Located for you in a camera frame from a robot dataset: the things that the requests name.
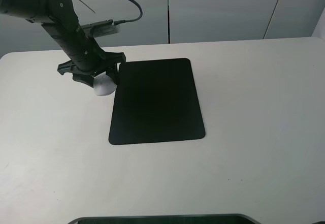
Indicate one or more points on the black mouse pad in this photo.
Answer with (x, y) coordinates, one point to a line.
(156, 101)

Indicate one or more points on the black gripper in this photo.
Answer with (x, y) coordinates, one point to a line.
(87, 58)

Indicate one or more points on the white computer mouse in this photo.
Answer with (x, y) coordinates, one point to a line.
(103, 85)

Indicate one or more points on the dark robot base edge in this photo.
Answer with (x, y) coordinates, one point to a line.
(198, 218)

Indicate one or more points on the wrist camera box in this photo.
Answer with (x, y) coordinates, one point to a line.
(100, 29)

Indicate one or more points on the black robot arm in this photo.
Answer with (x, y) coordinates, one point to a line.
(59, 20)

